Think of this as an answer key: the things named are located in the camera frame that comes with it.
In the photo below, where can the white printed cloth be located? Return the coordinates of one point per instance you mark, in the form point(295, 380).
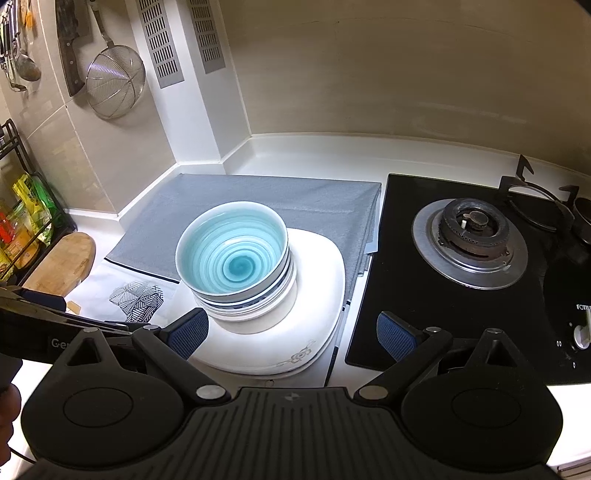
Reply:
point(101, 286)

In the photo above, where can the grey vent grille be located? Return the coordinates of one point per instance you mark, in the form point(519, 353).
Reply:
point(207, 34)
point(157, 41)

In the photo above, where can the round metal stove burner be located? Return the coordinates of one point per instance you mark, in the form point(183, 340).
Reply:
point(471, 244)

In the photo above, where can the stove knob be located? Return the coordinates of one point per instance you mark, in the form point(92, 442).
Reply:
point(584, 325)

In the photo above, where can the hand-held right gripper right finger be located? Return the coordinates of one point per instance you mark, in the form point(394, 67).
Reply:
point(397, 337)

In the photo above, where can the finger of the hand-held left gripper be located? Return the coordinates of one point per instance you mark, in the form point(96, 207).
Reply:
point(44, 299)
point(106, 325)

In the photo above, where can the metal mesh strainer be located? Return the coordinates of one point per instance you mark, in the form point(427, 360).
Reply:
point(115, 78)

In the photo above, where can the white bowl blue pattern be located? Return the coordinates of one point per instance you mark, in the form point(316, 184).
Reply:
point(240, 302)

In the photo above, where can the black gas stove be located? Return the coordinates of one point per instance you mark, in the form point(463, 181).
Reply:
point(397, 277)

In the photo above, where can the teal swirl bowl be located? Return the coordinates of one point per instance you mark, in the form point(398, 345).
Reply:
point(231, 249)

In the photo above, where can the yellow green snack packet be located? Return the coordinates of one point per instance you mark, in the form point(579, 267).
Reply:
point(27, 194)

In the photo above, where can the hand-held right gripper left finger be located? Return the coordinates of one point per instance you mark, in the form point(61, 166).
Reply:
point(187, 334)

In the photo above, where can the black pan support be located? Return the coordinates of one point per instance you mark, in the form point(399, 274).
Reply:
point(524, 173)

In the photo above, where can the metal spoon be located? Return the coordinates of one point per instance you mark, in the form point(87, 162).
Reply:
point(16, 81)

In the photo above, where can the large white flower plate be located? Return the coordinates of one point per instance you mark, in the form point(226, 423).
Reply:
point(277, 374)

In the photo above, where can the large cooking oil bottle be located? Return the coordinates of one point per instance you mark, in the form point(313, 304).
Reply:
point(21, 244)

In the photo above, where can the small white flower plate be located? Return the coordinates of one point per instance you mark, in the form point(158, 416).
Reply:
point(318, 295)

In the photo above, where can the metal ladle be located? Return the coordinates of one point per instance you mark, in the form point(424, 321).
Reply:
point(27, 64)

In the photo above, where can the person's left hand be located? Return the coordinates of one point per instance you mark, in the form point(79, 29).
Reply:
point(9, 410)

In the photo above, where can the grey mat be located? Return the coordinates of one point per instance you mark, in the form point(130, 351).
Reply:
point(277, 194)

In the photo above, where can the wooden cutting board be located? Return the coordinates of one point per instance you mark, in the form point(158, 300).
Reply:
point(60, 263)

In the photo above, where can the cream plain bowl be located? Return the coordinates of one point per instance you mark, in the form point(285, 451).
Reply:
point(258, 323)

